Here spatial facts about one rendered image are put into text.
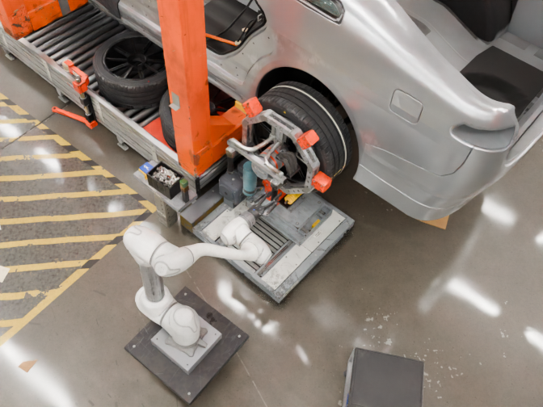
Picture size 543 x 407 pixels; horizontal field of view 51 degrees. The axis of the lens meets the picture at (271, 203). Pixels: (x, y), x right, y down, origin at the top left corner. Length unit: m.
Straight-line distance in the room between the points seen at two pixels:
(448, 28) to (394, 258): 1.63
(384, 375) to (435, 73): 1.64
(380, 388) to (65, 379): 1.83
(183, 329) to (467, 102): 1.77
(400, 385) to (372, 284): 0.86
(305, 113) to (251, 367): 1.56
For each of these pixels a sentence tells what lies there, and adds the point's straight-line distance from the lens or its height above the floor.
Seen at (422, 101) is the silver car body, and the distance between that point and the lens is 2.77.
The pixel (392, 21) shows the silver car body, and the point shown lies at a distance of 2.82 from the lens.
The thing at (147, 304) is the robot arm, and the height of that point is 0.64.
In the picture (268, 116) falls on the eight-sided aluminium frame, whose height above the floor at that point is 1.12.
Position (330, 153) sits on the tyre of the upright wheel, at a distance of 3.17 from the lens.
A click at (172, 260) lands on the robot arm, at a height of 1.20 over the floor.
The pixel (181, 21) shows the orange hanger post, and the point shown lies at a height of 1.71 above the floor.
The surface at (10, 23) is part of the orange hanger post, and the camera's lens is 4.77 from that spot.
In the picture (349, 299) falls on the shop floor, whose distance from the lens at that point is 3.82.
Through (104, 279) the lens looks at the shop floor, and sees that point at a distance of 3.92.
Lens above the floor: 3.38
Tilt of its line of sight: 54 degrees down
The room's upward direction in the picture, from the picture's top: 5 degrees clockwise
